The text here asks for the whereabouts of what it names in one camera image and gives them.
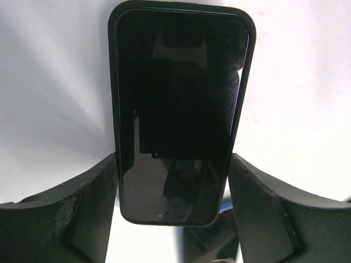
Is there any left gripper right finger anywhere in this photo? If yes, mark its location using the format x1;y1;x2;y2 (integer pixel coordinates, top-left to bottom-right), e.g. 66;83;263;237
228;154;350;262

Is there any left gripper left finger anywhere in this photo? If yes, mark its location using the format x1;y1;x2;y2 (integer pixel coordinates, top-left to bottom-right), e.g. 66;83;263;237
1;154;118;262

